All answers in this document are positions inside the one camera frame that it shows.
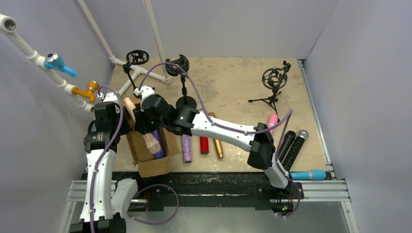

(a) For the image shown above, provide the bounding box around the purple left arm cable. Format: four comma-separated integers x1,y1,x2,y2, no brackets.
88,86,179,233

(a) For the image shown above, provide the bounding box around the orange water tap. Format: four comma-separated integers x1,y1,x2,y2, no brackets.
71,81,100,103

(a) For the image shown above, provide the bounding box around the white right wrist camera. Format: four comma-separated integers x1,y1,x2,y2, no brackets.
133,85,155,100

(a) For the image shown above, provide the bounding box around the cream peach plastic microphone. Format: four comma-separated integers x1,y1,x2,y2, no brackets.
123,98,160,154

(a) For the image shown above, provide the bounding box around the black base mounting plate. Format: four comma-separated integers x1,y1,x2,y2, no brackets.
80,172,332,213

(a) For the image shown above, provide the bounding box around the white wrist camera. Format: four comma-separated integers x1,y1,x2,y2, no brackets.
97,91,120,104
133,85,155,100

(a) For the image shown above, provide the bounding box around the plain black microphone orange end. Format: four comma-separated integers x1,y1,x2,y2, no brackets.
278,131,296,162

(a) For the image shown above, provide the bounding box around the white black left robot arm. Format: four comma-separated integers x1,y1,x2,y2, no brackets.
69,101,137,233

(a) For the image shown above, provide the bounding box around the purple glitter microphone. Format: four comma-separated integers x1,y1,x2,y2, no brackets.
182,135,192,163

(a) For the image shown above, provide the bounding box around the gold metallic microphone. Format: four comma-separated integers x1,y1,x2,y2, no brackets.
207,112,224,160

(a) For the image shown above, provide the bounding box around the black glitter microphone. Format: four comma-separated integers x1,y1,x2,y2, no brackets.
282,130,309,171

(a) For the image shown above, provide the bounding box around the white PVC pipe frame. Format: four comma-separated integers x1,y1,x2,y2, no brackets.
0,0,171,114

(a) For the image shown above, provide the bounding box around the red glitter microphone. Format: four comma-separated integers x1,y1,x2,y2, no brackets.
199,136,209,154

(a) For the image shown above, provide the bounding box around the brown cardboard box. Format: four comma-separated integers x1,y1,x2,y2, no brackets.
126,129,179,178

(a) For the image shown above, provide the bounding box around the round base shock mount stand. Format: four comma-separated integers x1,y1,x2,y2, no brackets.
165,54,197,108

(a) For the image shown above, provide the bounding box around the blue glitter microphone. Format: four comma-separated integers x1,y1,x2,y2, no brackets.
289,170,327,181

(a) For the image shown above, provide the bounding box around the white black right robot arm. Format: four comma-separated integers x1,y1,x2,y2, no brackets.
133,94,289,189

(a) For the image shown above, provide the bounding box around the blue water tap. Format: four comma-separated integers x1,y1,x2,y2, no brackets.
44,52,77,77

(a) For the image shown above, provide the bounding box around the violet plastic microphone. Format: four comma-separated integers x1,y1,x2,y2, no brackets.
152,129,165,159

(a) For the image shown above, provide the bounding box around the tripod shock mount stand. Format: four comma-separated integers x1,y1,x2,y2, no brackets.
122,49,152,94
248,60,292,115

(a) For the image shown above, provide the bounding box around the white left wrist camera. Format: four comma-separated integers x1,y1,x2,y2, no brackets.
97,91,120,104

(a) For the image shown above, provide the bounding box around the pink glitter microphone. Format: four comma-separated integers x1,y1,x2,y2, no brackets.
267,114,279,128

